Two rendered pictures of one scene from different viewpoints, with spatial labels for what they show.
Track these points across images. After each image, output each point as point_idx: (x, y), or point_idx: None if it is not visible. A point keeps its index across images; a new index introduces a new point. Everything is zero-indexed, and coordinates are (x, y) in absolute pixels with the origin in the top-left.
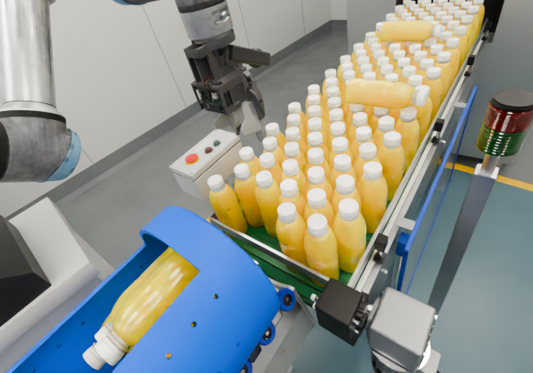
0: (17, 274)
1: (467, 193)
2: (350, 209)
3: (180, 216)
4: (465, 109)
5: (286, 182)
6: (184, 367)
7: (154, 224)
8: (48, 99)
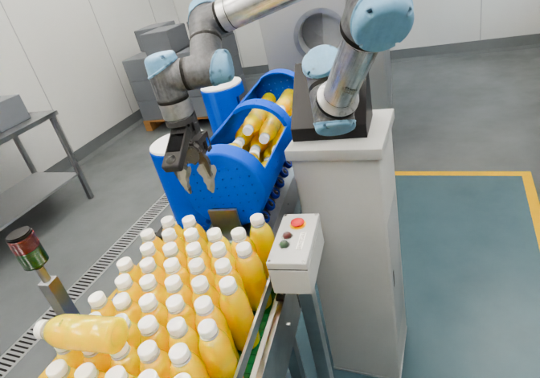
0: (291, 124)
1: (65, 289)
2: (145, 230)
3: (216, 150)
4: None
5: (191, 232)
6: None
7: (231, 147)
8: (326, 96)
